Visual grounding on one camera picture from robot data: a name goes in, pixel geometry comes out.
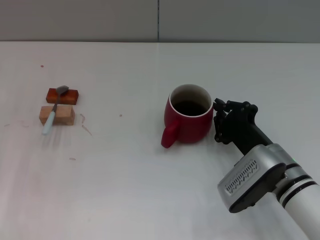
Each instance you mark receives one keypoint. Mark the dark red wooden block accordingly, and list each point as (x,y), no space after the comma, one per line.
(71,96)

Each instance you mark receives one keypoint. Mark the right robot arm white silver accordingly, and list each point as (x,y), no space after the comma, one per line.
(305,200)

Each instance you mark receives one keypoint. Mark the light wooden block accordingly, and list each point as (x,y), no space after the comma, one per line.
(65,115)

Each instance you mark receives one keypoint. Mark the red ceramic cup with coffee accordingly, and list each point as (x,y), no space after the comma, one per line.
(192,128)

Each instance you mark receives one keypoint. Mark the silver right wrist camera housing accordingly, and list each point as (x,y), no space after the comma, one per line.
(252,180)

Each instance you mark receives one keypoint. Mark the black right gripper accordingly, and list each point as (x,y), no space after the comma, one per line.
(240,125)

